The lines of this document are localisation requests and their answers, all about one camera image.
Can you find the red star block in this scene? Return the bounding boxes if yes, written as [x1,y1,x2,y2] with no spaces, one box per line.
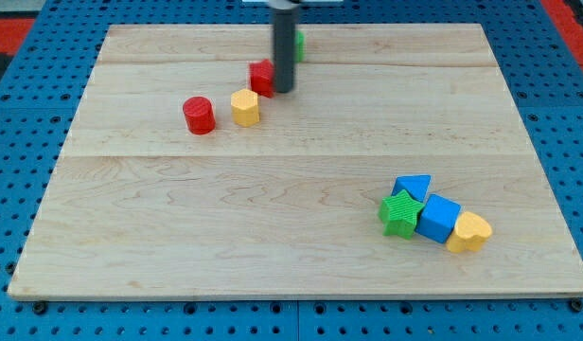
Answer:
[249,59,274,99]

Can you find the green star block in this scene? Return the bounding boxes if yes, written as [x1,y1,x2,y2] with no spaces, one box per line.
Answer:
[378,189,425,240]

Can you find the yellow hexagon block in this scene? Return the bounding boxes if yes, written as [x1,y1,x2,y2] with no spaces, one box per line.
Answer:
[231,89,260,127]

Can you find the wooden board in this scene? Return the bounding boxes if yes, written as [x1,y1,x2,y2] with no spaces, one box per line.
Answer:
[8,24,583,301]

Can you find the red cylinder block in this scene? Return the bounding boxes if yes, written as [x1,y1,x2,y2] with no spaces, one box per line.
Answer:
[183,97,216,135]

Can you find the green block behind rod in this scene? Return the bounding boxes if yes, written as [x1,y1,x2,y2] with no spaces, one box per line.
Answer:
[295,30,305,63]

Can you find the blue triangle block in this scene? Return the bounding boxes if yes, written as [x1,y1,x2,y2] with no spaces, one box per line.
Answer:
[391,174,432,202]

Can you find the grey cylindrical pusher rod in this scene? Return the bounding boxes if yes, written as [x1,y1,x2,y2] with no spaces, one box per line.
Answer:
[268,0,300,94]

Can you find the blue cube block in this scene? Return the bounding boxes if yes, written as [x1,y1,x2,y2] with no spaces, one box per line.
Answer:
[415,194,461,243]

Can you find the yellow heart block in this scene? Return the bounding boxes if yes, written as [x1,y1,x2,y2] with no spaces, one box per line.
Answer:
[446,211,493,253]

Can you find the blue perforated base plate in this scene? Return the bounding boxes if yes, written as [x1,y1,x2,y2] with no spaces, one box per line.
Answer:
[0,0,583,340]

